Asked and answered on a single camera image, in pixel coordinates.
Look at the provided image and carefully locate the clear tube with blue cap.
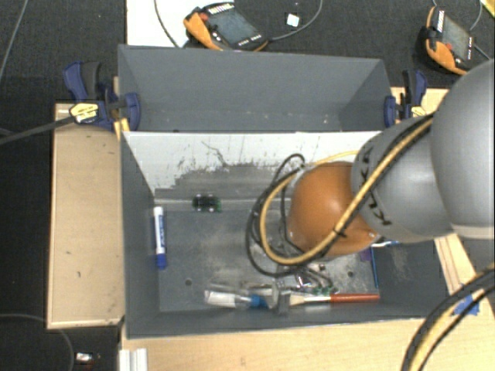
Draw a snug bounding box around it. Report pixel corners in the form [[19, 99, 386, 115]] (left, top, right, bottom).
[[203, 288, 272, 311]]

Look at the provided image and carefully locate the pale wood board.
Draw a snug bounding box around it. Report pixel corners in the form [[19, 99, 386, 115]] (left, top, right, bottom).
[[46, 102, 127, 330]]

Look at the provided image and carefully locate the grey metal bin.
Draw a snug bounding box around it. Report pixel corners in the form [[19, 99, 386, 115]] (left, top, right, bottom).
[[115, 43, 446, 339]]

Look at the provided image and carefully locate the blue and white marker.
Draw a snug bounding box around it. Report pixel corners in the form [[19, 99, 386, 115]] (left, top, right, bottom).
[[152, 206, 169, 271]]

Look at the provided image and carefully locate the red-handled paintbrush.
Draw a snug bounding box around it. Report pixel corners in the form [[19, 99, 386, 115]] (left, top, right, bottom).
[[289, 292, 382, 306]]

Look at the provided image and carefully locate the green toy car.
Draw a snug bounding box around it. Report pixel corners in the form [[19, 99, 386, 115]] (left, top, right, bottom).
[[191, 193, 223, 214]]

